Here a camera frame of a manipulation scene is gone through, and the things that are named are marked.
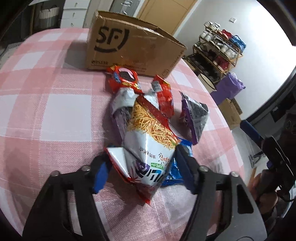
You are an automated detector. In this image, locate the white drawer desk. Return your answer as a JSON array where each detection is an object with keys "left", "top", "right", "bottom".
[{"left": 60, "top": 0, "right": 101, "bottom": 28}]

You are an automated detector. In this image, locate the white noodle snack bag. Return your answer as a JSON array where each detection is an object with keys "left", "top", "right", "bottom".
[{"left": 106, "top": 95, "right": 181, "bottom": 204}]

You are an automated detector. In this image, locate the silver suitcase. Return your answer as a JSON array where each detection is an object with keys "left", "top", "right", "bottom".
[{"left": 109, "top": 0, "right": 140, "bottom": 16}]

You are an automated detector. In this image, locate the purple silver snack bag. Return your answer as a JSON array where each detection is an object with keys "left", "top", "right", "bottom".
[{"left": 179, "top": 92, "right": 209, "bottom": 145}]

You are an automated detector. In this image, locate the SF cardboard box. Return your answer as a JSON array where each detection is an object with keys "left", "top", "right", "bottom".
[{"left": 86, "top": 11, "right": 187, "bottom": 78}]

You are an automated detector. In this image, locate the blue oreo snack pack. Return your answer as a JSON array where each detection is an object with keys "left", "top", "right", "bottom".
[{"left": 161, "top": 138, "right": 193, "bottom": 188}]

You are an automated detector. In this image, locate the brown carton on floor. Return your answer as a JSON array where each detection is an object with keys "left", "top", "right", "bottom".
[{"left": 218, "top": 99, "right": 241, "bottom": 130}]

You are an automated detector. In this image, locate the person's right hand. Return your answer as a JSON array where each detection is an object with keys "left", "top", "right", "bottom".
[{"left": 246, "top": 171, "right": 280, "bottom": 216}]

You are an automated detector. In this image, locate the wooden shoe rack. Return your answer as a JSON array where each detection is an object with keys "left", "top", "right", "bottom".
[{"left": 184, "top": 21, "right": 246, "bottom": 84}]

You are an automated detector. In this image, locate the pink plaid tablecloth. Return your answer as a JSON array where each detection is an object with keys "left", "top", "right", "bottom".
[{"left": 0, "top": 27, "right": 253, "bottom": 241}]

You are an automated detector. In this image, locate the red oreo snack pack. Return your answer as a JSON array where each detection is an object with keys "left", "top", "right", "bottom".
[{"left": 107, "top": 65, "right": 142, "bottom": 94}]

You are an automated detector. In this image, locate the wooden door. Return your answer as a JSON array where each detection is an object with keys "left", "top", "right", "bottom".
[{"left": 137, "top": 0, "right": 199, "bottom": 35}]

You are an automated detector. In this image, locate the woven laundry basket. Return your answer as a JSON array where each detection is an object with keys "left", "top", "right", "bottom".
[{"left": 38, "top": 5, "right": 60, "bottom": 30}]

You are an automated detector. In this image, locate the cream trash bin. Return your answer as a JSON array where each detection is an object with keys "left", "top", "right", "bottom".
[{"left": 198, "top": 73, "right": 217, "bottom": 93}]

